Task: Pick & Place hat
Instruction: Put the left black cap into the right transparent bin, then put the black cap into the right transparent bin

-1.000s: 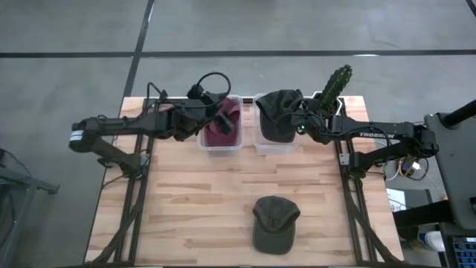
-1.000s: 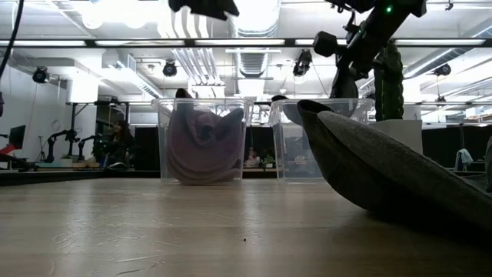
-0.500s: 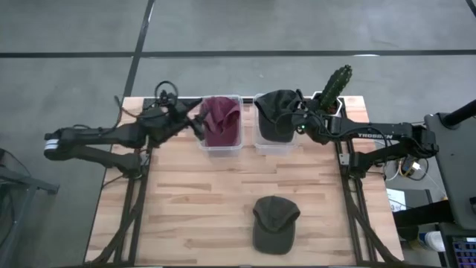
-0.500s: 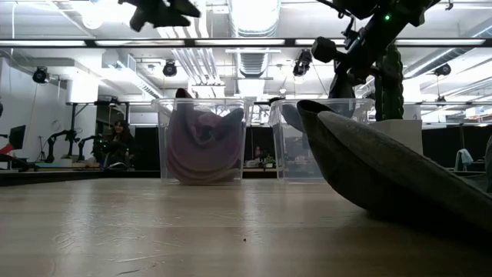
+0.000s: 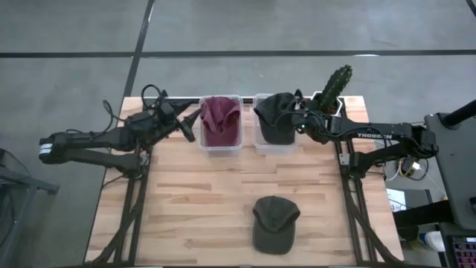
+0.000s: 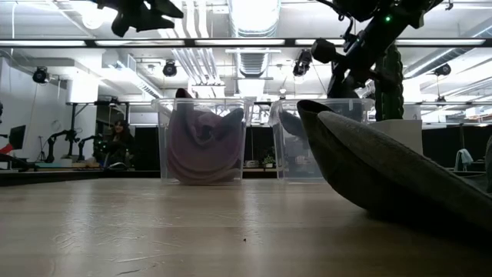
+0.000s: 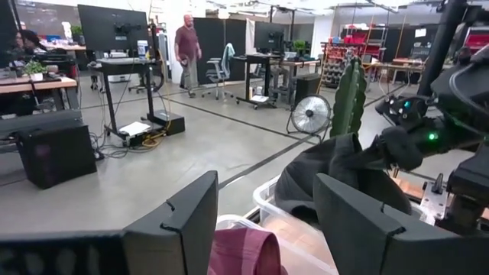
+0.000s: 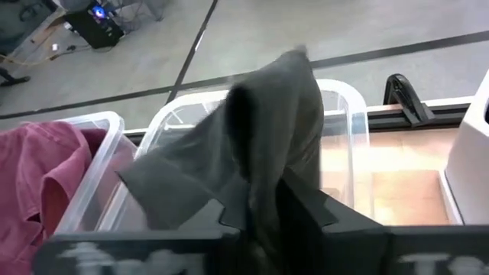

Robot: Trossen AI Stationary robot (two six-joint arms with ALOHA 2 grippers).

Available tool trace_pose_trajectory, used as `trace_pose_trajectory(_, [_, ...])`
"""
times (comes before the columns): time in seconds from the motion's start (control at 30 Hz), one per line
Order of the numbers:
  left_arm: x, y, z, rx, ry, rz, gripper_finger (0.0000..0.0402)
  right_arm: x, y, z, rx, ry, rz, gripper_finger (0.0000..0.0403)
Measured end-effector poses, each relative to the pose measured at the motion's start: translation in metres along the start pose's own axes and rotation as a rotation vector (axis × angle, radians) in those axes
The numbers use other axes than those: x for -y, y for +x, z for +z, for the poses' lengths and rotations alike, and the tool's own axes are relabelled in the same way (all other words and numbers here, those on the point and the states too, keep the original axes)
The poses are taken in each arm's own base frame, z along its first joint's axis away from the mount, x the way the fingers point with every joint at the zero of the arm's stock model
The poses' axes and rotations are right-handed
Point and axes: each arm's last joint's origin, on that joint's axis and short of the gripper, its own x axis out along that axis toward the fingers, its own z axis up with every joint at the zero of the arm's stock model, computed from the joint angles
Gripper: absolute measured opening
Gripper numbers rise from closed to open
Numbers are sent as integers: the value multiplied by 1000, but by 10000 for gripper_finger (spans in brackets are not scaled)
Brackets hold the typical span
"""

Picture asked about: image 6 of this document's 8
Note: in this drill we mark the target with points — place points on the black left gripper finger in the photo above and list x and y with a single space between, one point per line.
165 9
153 23

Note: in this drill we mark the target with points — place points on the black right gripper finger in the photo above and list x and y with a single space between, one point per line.
355 111

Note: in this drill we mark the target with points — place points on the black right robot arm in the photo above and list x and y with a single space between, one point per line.
388 31

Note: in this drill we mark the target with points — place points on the black background robot arm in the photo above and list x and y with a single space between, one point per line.
86 142
61 136

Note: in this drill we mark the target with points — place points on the green cactus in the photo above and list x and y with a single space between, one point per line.
392 104

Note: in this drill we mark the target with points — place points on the black ceiling spotlight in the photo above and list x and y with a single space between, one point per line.
303 63
443 70
40 75
170 69

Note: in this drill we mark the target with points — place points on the black beam with light strips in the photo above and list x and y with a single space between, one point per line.
90 43

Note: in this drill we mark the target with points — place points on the white hexagonal plant pot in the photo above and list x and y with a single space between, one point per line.
403 132

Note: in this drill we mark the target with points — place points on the clear plastic bin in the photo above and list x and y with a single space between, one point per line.
284 161
161 115

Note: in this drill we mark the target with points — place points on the small green potted plant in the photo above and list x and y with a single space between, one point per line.
267 158

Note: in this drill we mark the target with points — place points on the ceiling vent grille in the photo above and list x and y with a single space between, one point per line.
252 63

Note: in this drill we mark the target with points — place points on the light blue cloth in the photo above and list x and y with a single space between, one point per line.
464 157

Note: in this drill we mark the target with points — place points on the person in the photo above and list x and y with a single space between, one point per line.
119 144

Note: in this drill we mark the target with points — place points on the black computer monitor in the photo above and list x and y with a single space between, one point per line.
17 137

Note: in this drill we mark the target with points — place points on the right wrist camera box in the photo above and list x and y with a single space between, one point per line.
324 51

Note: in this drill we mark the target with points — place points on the silver round ventilation duct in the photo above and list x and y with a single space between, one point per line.
253 15

